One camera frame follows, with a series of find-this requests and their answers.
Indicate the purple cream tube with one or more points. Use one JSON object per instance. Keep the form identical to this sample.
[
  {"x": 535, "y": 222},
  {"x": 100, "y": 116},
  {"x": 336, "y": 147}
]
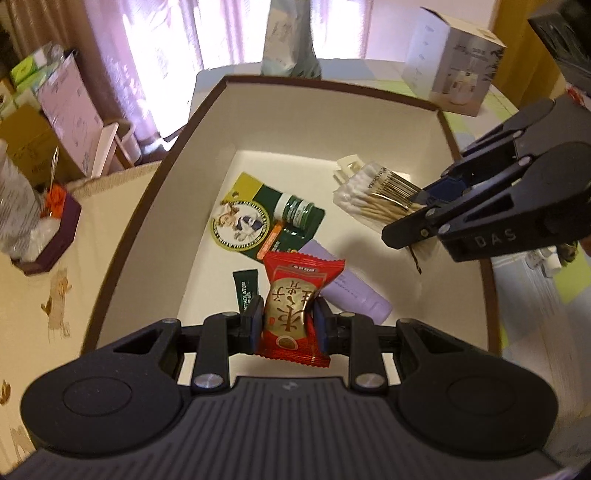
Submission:
[{"x": 355, "y": 290}]

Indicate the small white pill bottle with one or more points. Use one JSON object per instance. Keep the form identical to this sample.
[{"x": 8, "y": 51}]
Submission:
[{"x": 545, "y": 261}]

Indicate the cream bear print blanket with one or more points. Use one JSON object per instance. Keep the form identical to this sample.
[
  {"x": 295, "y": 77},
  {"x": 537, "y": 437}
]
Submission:
[{"x": 69, "y": 346}]

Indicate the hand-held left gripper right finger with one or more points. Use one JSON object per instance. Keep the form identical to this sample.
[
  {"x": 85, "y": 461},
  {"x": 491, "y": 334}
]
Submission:
[{"x": 320, "y": 323}]

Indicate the cream hair claw clip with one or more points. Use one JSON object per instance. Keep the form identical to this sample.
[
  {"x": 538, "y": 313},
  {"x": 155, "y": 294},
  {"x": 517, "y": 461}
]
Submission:
[{"x": 346, "y": 164}]

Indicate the green balm blister card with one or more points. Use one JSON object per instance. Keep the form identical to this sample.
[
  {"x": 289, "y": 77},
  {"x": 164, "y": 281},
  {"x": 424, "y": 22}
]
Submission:
[{"x": 244, "y": 221}]

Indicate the orange flower ornament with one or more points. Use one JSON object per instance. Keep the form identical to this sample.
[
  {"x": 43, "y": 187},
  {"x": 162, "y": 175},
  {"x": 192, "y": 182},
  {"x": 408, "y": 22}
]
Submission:
[{"x": 55, "y": 198}]

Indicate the green tissue packs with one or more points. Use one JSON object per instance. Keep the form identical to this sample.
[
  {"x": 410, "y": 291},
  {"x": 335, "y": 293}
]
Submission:
[{"x": 32, "y": 64}]

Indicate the white wooden frame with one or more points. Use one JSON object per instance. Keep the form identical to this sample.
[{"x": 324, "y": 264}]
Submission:
[{"x": 108, "y": 147}]

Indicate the brown cardboard box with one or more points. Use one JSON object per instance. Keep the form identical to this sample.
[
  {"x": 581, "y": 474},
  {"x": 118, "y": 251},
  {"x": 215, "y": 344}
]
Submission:
[{"x": 207, "y": 286}]

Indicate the pink curtain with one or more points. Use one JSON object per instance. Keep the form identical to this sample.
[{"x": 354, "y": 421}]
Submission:
[{"x": 152, "y": 60}]

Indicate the dark green lip gel tube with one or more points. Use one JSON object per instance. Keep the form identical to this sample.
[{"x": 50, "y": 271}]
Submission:
[{"x": 244, "y": 288}]

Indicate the metal spoon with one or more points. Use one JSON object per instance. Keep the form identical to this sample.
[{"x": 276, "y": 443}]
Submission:
[{"x": 54, "y": 166}]

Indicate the clear printed plastic bag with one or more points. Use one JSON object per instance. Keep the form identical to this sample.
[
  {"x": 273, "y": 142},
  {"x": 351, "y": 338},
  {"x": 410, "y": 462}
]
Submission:
[{"x": 14, "y": 198}]

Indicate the grey green standing pouch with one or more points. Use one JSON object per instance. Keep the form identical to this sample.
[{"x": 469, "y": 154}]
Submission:
[{"x": 288, "y": 41}]

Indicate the clear bag of cotton swabs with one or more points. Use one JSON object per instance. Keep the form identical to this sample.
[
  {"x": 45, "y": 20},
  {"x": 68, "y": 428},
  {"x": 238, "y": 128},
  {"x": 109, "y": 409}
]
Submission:
[{"x": 364, "y": 194}]

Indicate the white humidifier carton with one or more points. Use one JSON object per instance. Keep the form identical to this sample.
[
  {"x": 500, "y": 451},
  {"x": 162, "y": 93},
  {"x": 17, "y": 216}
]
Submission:
[{"x": 452, "y": 64}]

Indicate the pink paper bag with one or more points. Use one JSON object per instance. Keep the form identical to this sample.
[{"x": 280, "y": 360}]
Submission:
[{"x": 69, "y": 106}]

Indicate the purple hexagonal box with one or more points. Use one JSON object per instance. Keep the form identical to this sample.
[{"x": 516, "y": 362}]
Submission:
[{"x": 60, "y": 230}]

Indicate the red candy packet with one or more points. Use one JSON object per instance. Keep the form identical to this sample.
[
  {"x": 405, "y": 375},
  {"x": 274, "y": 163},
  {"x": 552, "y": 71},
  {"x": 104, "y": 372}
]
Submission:
[{"x": 291, "y": 295}]

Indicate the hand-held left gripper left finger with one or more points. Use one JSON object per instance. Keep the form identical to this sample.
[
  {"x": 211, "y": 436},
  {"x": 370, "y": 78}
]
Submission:
[{"x": 255, "y": 323}]

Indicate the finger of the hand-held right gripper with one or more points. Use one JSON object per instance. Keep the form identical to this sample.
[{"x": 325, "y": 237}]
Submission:
[
  {"x": 489, "y": 147},
  {"x": 415, "y": 228}
]

